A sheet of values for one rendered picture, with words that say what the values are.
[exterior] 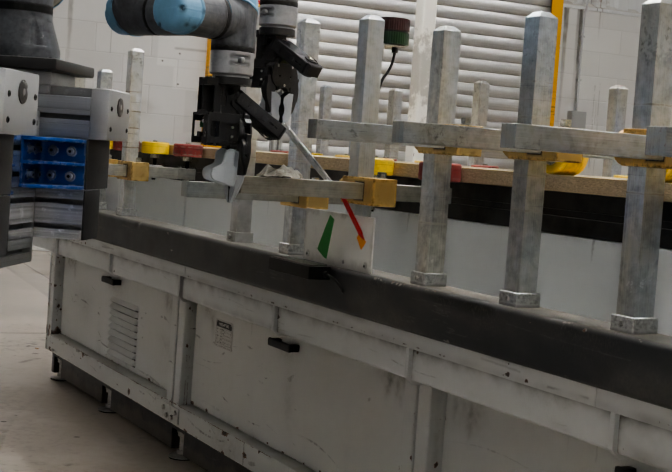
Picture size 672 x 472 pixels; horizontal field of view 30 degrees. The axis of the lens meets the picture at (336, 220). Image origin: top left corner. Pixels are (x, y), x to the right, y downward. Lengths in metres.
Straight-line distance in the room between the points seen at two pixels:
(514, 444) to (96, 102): 0.97
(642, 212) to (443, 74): 0.53
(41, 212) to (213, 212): 1.19
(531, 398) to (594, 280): 0.27
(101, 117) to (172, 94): 7.96
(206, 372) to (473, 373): 1.60
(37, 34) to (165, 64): 7.89
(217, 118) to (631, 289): 0.78
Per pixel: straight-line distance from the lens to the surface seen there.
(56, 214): 2.27
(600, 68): 12.05
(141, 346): 4.00
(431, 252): 2.10
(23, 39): 2.30
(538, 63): 1.89
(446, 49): 2.10
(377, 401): 2.72
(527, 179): 1.88
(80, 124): 2.26
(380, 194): 2.24
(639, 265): 1.70
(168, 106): 10.19
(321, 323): 2.46
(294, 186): 2.20
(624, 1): 12.24
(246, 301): 2.76
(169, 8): 2.05
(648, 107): 1.70
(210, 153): 3.44
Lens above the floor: 0.91
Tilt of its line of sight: 3 degrees down
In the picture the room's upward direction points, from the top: 4 degrees clockwise
